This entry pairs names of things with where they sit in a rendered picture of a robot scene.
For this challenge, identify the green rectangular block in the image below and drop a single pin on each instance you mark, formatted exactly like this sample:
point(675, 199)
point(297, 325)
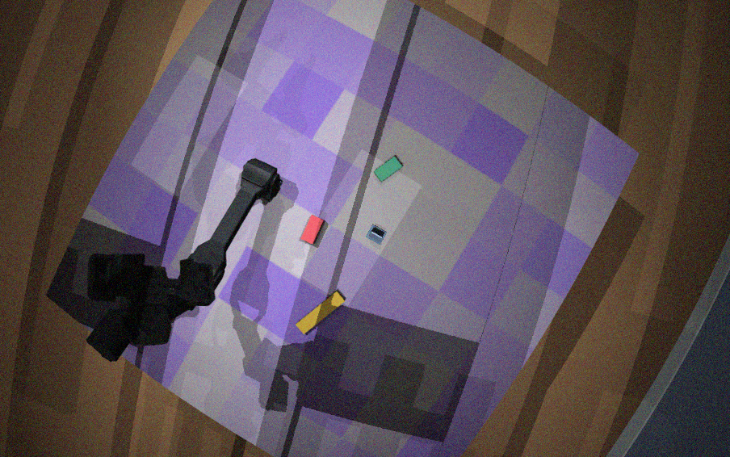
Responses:
point(387, 169)

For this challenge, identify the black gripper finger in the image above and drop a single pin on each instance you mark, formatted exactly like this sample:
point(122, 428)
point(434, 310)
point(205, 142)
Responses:
point(122, 270)
point(190, 280)

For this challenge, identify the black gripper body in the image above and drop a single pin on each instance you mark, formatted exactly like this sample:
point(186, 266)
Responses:
point(150, 287)

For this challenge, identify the red rectangular block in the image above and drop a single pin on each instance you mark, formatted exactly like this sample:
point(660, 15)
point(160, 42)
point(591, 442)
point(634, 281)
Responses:
point(312, 229)

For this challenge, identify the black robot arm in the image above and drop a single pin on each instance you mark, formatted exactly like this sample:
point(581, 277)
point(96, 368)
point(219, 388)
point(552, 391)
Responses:
point(151, 325)

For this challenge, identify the yellow bar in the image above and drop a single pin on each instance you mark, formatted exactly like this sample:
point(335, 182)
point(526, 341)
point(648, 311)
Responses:
point(320, 312)

